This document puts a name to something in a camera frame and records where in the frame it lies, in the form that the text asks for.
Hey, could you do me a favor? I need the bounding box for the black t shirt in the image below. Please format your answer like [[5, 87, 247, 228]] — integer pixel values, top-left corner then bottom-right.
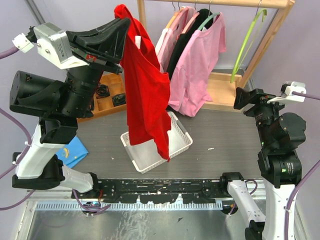
[[166, 8, 209, 80]]

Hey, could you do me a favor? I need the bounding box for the blue folded cloth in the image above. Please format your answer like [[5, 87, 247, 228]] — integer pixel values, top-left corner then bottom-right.
[[56, 136, 89, 168]]

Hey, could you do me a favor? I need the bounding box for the mint green hanger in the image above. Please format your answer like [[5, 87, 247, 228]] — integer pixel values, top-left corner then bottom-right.
[[197, 6, 221, 32]]

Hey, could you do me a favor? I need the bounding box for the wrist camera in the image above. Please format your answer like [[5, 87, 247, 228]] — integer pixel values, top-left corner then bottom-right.
[[267, 81, 307, 105], [33, 22, 89, 70]]

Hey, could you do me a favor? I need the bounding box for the orange hanger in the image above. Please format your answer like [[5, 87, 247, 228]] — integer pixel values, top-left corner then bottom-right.
[[165, 2, 184, 29]]

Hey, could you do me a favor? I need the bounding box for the white t shirt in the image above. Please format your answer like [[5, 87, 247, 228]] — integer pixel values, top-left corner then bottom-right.
[[155, 28, 169, 63]]

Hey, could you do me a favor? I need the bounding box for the white perforated plastic basket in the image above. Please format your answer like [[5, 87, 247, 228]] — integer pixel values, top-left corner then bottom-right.
[[120, 110, 194, 174]]

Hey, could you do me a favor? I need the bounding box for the green plastic hanger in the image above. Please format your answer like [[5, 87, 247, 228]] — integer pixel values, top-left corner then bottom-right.
[[229, 0, 268, 83]]

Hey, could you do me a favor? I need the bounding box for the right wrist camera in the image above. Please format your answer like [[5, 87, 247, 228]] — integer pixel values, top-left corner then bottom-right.
[[267, 81, 307, 105]]

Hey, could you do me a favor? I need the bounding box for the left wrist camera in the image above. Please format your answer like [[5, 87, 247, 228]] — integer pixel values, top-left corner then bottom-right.
[[33, 22, 89, 70]]

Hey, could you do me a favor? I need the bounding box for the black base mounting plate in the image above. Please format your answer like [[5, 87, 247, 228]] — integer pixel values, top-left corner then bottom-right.
[[76, 179, 231, 204]]

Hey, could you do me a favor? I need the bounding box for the wooden compartment tray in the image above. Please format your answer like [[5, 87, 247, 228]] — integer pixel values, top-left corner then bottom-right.
[[77, 73, 127, 123]]

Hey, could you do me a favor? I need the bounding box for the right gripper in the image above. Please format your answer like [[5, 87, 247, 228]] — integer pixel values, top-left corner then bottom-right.
[[233, 85, 292, 147]]

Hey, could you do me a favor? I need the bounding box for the wooden clothes rack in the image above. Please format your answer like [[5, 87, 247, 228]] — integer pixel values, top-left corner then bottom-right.
[[136, 0, 296, 113]]

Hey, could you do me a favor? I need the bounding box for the rolled black sock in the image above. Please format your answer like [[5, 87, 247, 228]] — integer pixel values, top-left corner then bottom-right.
[[95, 84, 110, 98]]

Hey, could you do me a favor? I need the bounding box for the red t shirt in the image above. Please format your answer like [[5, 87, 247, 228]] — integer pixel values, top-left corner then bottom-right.
[[114, 4, 171, 160]]

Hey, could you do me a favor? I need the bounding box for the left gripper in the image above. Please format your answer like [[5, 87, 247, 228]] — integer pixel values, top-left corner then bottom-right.
[[57, 15, 131, 119]]

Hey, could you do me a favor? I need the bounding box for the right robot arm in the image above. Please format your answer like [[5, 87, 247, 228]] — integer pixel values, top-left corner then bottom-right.
[[219, 87, 306, 240]]

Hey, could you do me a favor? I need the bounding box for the pink hanger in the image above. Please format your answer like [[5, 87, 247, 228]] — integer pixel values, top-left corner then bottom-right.
[[181, 1, 200, 34]]

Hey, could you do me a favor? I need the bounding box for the light pink t shirt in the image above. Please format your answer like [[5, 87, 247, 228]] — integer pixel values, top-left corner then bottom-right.
[[159, 6, 195, 73]]

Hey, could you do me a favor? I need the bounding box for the rolled dark patterned sock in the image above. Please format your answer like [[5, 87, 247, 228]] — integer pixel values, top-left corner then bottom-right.
[[112, 93, 126, 107]]

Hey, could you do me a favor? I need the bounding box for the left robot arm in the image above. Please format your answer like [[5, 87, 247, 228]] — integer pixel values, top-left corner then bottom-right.
[[9, 18, 131, 198]]

